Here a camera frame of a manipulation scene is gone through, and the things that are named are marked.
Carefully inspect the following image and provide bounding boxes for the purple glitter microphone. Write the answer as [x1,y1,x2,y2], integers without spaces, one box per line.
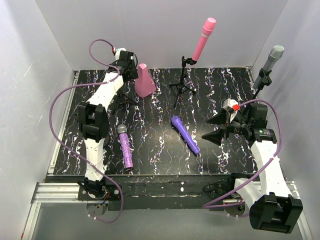
[117,124,133,170]

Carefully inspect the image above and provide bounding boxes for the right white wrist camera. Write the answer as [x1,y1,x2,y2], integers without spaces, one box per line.
[222,98,240,123]

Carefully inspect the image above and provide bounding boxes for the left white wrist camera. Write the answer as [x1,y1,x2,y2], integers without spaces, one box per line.
[111,47,126,60]

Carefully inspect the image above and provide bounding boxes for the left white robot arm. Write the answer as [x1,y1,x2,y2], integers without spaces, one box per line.
[77,48,138,195]

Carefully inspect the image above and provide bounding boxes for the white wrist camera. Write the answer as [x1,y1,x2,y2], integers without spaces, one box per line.
[111,47,126,60]
[222,98,240,123]

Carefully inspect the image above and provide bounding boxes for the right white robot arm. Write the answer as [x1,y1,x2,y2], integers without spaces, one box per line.
[202,99,303,234]

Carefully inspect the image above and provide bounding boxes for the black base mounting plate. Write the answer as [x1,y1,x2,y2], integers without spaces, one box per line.
[77,173,258,212]

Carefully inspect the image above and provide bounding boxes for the purple plastic microphone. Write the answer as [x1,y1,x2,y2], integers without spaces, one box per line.
[171,115,200,155]

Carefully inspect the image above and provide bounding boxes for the black folding tripod stand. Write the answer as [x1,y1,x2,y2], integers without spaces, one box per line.
[169,56,197,109]

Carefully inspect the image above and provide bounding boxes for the pink metronome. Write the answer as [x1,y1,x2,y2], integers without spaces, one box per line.
[134,63,156,98]

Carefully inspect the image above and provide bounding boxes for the pink microphone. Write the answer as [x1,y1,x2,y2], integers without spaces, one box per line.
[191,17,216,62]

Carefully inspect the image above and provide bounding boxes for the black round-base mic stand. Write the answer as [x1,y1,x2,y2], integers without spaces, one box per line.
[241,67,273,108]

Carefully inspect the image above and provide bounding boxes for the silver microphone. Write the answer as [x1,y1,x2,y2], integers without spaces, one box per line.
[253,45,285,90]

